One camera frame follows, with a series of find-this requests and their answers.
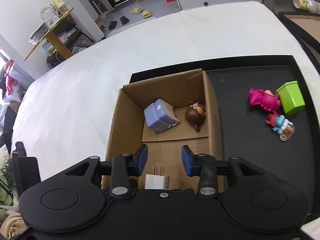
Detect purple cube figurine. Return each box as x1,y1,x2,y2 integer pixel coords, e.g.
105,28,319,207
144,99,179,133

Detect green hexagonal container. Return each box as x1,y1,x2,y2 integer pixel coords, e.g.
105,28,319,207
276,81,305,115

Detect magenta dinosaur toy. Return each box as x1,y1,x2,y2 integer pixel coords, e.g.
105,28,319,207
248,88,281,112

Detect beige slipper pair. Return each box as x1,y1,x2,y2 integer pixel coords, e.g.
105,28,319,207
130,7,152,19

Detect yellow lidded bottle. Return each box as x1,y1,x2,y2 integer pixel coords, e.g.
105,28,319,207
53,0,65,9

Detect brown bear figurine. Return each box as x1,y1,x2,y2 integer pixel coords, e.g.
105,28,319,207
184,101,205,132

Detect stacked paper cups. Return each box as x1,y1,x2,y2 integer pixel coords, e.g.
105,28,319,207
293,0,320,14

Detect red blue figurine with mug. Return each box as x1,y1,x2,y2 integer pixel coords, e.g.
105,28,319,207
265,111,296,141

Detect wooden yellow table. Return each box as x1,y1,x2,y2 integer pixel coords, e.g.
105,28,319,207
24,8,74,61

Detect brown cardboard box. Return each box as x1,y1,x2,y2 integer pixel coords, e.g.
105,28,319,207
106,69,223,189

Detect black side table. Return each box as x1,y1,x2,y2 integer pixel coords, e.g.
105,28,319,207
277,12,319,73

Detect black slipper pair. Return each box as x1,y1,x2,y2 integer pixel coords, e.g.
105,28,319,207
108,16,130,30

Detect black rectangular tray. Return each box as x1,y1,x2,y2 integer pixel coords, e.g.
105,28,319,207
130,55,319,215

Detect white wall charger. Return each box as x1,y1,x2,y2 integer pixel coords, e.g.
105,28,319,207
144,166,169,190

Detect glass jar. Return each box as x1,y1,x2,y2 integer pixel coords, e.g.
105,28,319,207
40,6,59,28

